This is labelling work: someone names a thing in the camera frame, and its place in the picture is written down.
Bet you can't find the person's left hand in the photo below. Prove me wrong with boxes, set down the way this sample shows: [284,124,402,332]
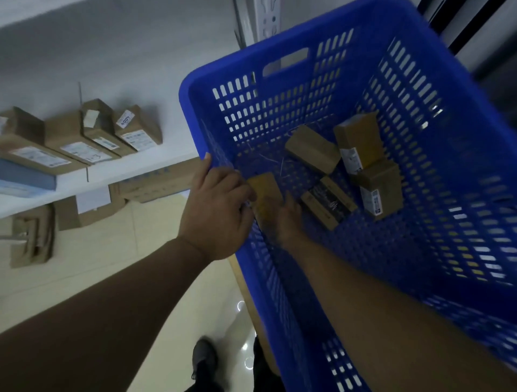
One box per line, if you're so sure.
[177,152,257,262]

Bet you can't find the yellow taped parcel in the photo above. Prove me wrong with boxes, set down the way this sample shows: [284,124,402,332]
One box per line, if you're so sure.
[246,172,283,227]

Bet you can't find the blue plastic crate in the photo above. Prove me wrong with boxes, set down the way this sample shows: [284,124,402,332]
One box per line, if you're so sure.
[179,0,517,392]

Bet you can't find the long brown box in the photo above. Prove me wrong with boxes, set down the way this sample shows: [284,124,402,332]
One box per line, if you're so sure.
[80,99,136,158]

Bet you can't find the person's right forearm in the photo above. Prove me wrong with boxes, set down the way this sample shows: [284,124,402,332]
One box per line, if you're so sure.
[282,234,517,392]

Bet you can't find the white metal shelf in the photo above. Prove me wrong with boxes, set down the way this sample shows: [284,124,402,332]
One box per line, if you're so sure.
[0,0,283,219]

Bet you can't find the folded cardboard pad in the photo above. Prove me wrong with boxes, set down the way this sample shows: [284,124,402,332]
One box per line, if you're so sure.
[10,205,55,269]

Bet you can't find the brown box labelled 4004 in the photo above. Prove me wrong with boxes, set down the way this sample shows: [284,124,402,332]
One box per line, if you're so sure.
[113,104,164,152]

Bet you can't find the person's right leg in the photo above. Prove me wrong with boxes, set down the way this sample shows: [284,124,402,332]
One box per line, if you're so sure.
[252,337,285,392]

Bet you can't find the person's left shoe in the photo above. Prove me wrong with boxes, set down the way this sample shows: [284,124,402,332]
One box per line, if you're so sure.
[192,338,219,380]

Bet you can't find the person's left leg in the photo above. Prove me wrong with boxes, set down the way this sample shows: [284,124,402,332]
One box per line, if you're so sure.
[184,363,223,392]

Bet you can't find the person's leg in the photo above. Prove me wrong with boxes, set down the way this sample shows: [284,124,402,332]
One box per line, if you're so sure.
[252,337,285,392]
[184,363,223,392]

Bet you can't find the light blue box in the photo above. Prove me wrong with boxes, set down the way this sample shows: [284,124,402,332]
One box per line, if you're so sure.
[0,157,57,199]

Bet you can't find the bottom-shelf brown parcels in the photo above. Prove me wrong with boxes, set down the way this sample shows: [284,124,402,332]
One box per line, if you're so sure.
[0,106,88,177]

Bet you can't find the person's left forearm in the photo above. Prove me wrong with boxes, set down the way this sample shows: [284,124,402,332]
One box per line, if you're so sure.
[0,238,211,392]

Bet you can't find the flattened brown cardboard sheet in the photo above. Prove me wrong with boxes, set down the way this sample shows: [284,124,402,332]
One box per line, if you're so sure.
[109,157,202,202]

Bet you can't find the brown parcel marked 1-3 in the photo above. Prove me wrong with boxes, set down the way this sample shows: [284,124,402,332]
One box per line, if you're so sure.
[44,111,122,165]

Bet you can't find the brown parcel with black tape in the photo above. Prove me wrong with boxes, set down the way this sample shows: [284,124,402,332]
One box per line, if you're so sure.
[300,176,359,231]

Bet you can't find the person's right hand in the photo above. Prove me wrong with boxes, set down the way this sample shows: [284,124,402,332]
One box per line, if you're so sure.
[264,192,308,249]

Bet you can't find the torn brown cardboard sheet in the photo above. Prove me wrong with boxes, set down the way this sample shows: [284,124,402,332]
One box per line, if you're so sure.
[54,184,126,231]

